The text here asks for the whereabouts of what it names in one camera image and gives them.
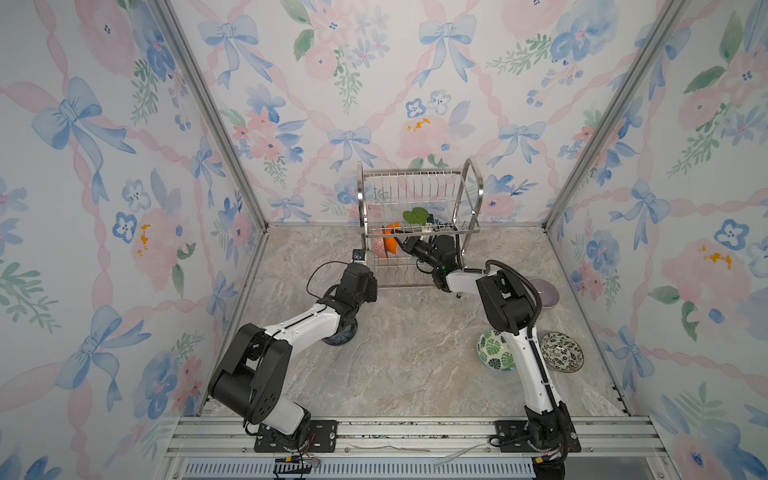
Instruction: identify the aluminium corner post right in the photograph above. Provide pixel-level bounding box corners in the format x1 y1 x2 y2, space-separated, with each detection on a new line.
542 0 688 234

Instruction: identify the aluminium corner post left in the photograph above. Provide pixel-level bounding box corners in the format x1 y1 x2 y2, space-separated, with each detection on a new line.
148 0 268 234

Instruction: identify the aluminium corner post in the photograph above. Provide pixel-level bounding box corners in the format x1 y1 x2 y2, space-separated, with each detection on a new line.
148 0 268 234
542 0 688 234

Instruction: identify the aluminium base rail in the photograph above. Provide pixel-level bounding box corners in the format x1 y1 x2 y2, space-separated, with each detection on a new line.
156 417 680 479

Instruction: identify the dark blue patterned bowl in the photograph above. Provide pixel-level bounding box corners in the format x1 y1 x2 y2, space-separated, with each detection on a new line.
322 318 358 346

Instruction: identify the green leaf shaped dish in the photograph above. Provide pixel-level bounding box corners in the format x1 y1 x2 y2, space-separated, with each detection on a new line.
402 207 431 226

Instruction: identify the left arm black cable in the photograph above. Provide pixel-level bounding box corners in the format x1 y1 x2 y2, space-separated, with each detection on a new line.
305 260 350 301

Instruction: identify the white ventilation grille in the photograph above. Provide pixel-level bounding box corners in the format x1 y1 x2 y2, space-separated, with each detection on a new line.
180 457 536 479

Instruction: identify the stainless steel dish rack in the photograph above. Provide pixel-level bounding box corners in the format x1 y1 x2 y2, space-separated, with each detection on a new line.
355 156 484 289

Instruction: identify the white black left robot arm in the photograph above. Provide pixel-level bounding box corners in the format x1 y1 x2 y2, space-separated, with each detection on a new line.
208 262 378 446

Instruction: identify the lilac bowl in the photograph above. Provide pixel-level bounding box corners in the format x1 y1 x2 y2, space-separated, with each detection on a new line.
530 278 561 309

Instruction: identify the white bowl orange outside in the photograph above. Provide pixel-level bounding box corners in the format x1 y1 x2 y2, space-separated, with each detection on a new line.
383 222 401 255

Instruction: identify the small patterned dish right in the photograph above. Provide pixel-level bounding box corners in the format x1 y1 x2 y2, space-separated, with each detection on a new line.
539 331 585 374

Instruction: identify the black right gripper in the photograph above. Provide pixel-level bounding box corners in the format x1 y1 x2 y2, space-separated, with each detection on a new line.
391 232 441 275

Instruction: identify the green leaf pattern bowl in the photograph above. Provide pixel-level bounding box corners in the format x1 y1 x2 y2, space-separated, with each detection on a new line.
476 330 516 372

